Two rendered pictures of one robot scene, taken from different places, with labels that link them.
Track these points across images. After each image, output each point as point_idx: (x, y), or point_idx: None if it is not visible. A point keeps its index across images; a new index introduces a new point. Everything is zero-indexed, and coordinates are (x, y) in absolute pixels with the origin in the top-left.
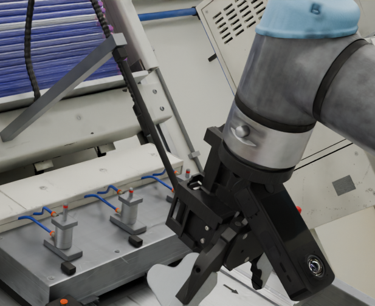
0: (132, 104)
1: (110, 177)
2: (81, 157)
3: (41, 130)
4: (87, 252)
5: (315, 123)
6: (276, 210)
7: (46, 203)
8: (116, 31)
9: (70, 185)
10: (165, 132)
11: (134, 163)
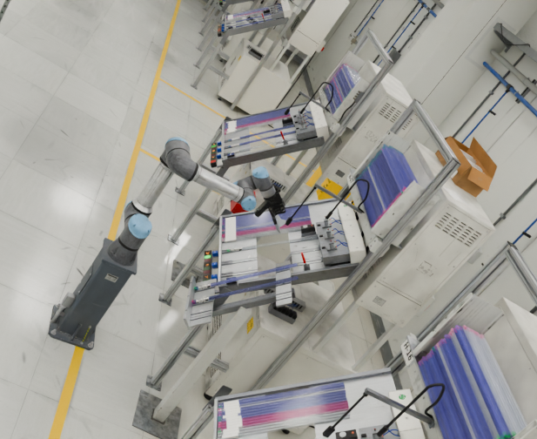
0: (370, 236)
1: (348, 236)
2: (391, 253)
3: (363, 218)
4: (323, 229)
5: (259, 190)
6: (264, 202)
7: (342, 224)
8: (394, 223)
9: (348, 229)
10: (371, 254)
11: (353, 242)
